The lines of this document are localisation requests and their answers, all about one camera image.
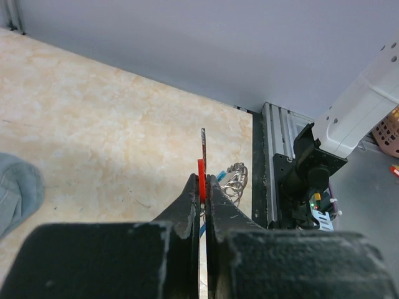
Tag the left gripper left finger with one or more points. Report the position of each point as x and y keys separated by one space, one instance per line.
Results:
x=156 y=259

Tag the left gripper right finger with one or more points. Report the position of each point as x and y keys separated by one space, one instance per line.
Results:
x=246 y=260

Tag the bunch of keys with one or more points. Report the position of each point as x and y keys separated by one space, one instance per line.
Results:
x=233 y=182

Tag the red key tag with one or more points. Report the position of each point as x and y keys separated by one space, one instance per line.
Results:
x=202 y=169

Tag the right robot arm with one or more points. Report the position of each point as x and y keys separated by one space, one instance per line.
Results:
x=323 y=146

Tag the blue denim shirt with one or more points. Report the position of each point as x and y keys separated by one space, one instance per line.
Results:
x=22 y=192

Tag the pink plastic basket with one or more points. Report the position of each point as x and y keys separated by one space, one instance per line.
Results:
x=386 y=134

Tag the aluminium frame rail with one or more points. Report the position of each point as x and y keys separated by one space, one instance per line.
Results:
x=281 y=126

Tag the right aluminium corner post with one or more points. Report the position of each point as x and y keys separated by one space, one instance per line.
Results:
x=12 y=16

